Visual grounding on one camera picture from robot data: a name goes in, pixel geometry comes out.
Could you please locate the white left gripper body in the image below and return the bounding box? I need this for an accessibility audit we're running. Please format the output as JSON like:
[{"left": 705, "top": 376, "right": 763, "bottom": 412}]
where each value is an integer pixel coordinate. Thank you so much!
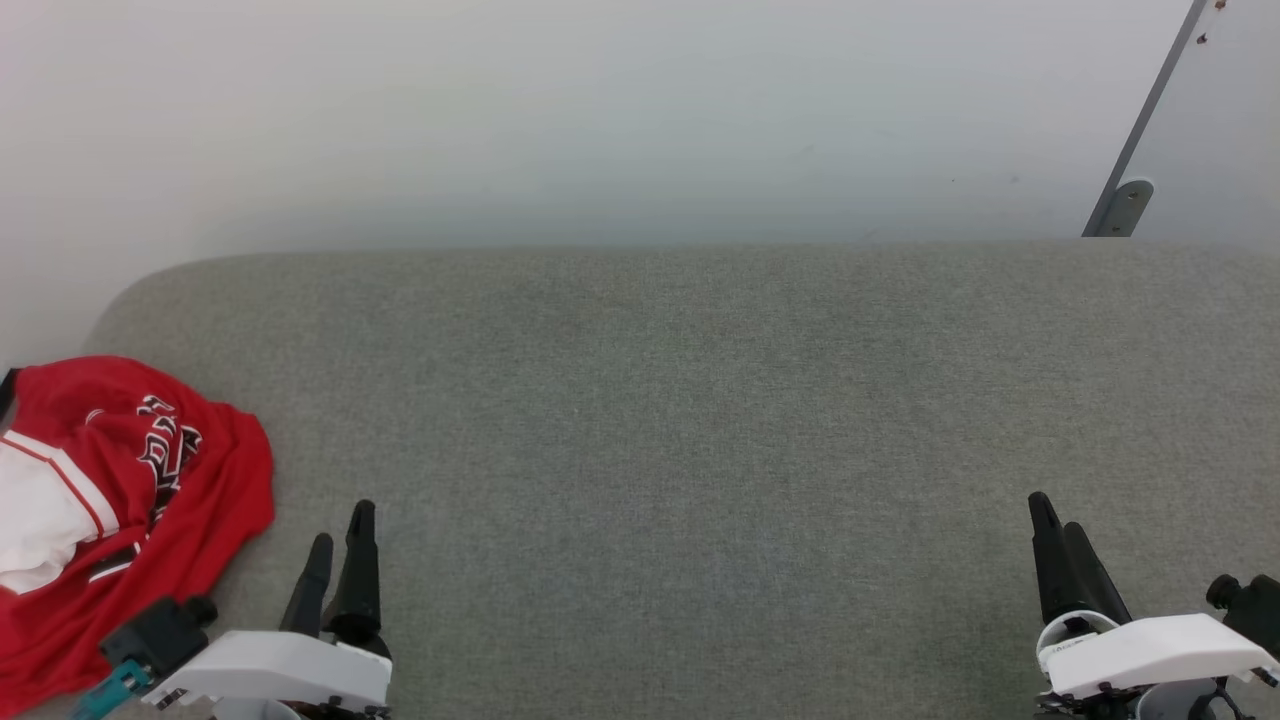
[{"left": 140, "top": 630, "right": 393, "bottom": 720}]

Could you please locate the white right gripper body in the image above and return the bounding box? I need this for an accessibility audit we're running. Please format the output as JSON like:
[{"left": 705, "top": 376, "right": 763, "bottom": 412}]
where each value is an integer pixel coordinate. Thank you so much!
[{"left": 1036, "top": 610, "right": 1280, "bottom": 720}]

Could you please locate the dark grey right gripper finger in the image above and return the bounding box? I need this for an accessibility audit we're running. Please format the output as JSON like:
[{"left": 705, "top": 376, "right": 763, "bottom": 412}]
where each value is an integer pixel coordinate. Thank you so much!
[
  {"left": 1062, "top": 522, "right": 1132, "bottom": 624},
  {"left": 1028, "top": 492, "right": 1077, "bottom": 626}
]

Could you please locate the red white Bulls jersey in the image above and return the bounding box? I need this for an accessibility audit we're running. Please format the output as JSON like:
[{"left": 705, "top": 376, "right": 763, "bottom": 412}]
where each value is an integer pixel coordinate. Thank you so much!
[{"left": 0, "top": 356, "right": 276, "bottom": 719}]

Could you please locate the grey metal wall strip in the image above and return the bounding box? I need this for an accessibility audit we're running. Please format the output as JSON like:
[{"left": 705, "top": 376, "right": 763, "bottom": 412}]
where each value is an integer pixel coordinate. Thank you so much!
[{"left": 1083, "top": 0, "right": 1227, "bottom": 238}]

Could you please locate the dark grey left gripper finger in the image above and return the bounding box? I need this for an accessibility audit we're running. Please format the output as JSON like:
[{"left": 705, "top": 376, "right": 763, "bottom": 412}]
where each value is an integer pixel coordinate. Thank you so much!
[
  {"left": 280, "top": 533, "right": 334, "bottom": 641},
  {"left": 325, "top": 500, "right": 393, "bottom": 657}
]

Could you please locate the teal left camera connector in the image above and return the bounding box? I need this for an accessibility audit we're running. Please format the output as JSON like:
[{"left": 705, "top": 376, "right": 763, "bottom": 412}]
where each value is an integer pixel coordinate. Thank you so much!
[{"left": 70, "top": 660, "right": 151, "bottom": 720}]

